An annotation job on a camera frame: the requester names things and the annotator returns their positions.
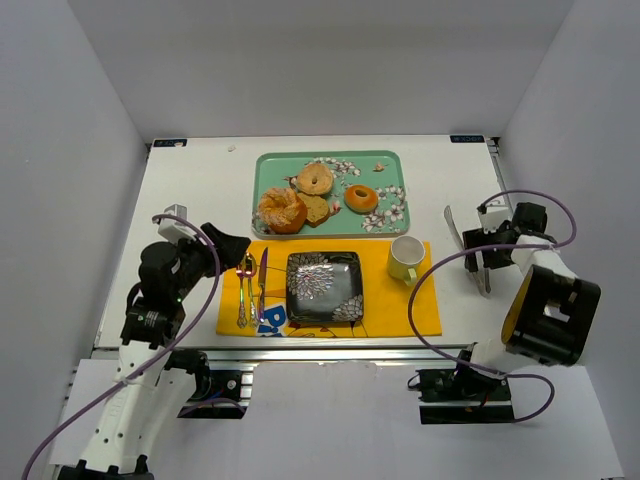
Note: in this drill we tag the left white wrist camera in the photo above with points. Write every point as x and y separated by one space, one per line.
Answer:
172 230

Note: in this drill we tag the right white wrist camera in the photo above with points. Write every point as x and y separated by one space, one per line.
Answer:
493 214

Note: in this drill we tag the orange glazed bagel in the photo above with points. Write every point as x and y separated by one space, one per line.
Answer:
361 199

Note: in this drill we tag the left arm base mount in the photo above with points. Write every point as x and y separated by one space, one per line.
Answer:
221 392

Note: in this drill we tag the iridescent spoon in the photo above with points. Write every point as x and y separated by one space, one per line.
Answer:
241 271

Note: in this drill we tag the aluminium front rail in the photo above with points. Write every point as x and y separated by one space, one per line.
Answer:
308 349

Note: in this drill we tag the brown bread slice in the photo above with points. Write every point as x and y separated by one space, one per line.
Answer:
318 210

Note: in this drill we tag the iridescent fork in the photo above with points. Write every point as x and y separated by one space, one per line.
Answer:
250 272

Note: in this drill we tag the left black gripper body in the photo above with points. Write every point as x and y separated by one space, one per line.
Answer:
211 248

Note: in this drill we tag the iridescent knife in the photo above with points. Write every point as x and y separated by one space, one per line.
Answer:
262 273

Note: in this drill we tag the pale bagel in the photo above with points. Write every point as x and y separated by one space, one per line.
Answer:
315 179

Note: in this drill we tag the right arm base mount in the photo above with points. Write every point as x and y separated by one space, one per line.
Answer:
461 396

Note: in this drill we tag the blue corner label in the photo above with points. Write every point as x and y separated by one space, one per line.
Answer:
464 139
169 143

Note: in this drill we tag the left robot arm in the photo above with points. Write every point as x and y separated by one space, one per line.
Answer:
154 378

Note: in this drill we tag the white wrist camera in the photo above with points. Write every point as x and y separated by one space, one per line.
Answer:
172 230
493 214

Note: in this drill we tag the black floral square plate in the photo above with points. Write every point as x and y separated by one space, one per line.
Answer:
324 287

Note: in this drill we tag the left blue corner label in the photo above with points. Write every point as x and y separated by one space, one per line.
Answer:
169 143

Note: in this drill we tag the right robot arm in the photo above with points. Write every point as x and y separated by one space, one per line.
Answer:
551 315

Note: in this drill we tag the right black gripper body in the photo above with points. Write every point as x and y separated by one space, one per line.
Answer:
476 245

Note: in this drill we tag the sugared bundt cake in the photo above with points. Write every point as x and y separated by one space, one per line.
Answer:
282 210

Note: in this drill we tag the right blue corner label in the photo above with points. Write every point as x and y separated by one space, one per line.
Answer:
464 139

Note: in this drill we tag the green floral tray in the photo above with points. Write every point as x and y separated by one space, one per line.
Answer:
380 170

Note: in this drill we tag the pale green mug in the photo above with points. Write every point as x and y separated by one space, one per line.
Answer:
406 254

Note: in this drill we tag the yellow placemat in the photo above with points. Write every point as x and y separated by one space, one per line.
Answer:
385 298

